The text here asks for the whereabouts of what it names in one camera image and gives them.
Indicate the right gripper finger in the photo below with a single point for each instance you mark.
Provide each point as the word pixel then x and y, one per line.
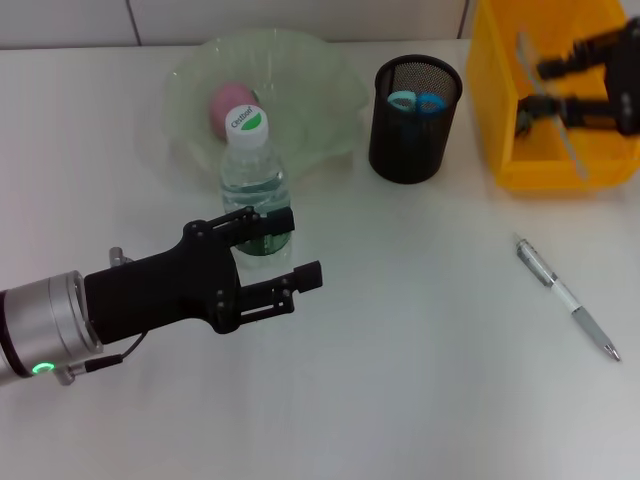
pixel 580 55
pixel 585 112

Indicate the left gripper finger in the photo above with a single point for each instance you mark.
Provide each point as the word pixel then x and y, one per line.
pixel 307 277
pixel 280 221

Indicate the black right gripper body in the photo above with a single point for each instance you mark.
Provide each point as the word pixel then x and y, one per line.
pixel 627 85

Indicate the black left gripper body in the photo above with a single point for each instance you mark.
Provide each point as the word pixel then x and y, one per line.
pixel 150 295

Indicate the transparent plastic ruler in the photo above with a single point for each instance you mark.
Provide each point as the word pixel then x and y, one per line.
pixel 575 155

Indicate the clear water bottle green label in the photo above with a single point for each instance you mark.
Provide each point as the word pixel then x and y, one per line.
pixel 252 175

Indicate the blue scissors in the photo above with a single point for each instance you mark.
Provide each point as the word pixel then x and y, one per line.
pixel 415 102

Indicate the silver ballpoint pen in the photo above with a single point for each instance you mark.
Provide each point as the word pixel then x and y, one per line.
pixel 565 295

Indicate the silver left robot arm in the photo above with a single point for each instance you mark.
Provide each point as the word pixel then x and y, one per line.
pixel 40 325

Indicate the green glass fruit plate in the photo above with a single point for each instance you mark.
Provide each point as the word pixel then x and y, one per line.
pixel 310 100

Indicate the black mesh pen holder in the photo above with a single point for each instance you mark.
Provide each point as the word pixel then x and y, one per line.
pixel 410 150

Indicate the yellow plastic bin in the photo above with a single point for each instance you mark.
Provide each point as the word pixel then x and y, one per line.
pixel 550 170

